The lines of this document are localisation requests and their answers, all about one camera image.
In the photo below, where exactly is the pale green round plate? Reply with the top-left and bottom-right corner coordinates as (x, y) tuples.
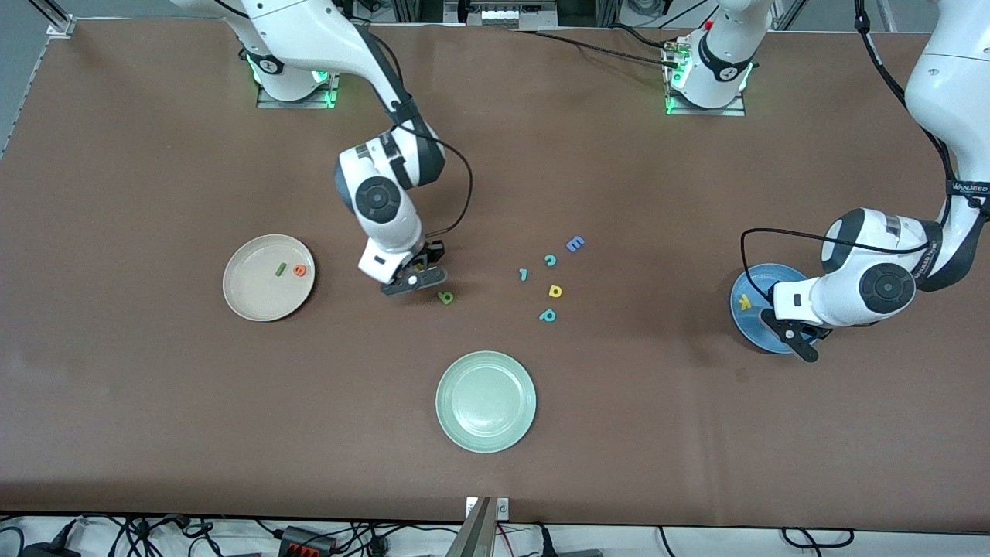
(435, 350), (538, 454)

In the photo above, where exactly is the beige brown round plate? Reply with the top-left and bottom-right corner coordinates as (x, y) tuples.
(223, 234), (316, 323)

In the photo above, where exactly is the grey terminal block device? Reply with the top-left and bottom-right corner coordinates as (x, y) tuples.
(464, 0), (559, 30)

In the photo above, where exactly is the black red power strip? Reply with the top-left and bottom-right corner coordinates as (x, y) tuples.
(280, 526), (338, 557)

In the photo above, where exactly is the blue round plate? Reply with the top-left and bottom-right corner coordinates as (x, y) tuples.
(730, 263), (809, 355)

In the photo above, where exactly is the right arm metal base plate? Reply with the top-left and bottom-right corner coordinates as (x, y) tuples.
(257, 73), (343, 109)

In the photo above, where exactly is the long black table cable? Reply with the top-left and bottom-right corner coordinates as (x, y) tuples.
(534, 29), (681, 69)

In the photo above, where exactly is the grey metal camera pole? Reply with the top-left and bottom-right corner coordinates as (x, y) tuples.
(445, 497), (496, 557)

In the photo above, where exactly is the short black table cable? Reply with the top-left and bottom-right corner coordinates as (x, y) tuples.
(607, 23), (678, 51)

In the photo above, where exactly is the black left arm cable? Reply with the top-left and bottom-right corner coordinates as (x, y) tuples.
(740, 0), (990, 295)

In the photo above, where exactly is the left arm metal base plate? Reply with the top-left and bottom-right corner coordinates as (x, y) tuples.
(665, 46), (748, 117)

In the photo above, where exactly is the black tangled floor cable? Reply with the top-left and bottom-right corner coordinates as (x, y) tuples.
(73, 514), (213, 544)

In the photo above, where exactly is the black looped floor cable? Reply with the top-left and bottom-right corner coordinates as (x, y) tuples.
(780, 528), (856, 550)

